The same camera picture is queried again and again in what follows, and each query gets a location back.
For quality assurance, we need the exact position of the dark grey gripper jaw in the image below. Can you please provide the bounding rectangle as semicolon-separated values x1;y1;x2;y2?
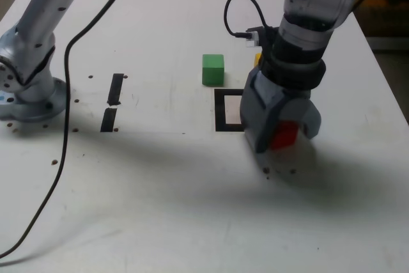
239;70;286;156

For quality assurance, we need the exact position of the green cube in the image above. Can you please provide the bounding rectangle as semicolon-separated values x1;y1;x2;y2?
201;54;225;88

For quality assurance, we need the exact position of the black tape square outline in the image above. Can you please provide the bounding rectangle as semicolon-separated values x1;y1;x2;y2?
213;88;245;132

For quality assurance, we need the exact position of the red cube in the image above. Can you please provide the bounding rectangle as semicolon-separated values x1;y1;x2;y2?
270;121;300;152

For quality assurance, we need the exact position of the black tape strip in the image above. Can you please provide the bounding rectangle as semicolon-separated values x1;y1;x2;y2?
100;73;125;132

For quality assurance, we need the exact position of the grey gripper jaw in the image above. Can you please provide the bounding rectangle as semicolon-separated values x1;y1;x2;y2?
280;97;322;140

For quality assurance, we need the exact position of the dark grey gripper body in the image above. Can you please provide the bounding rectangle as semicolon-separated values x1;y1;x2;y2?
253;67;312;100

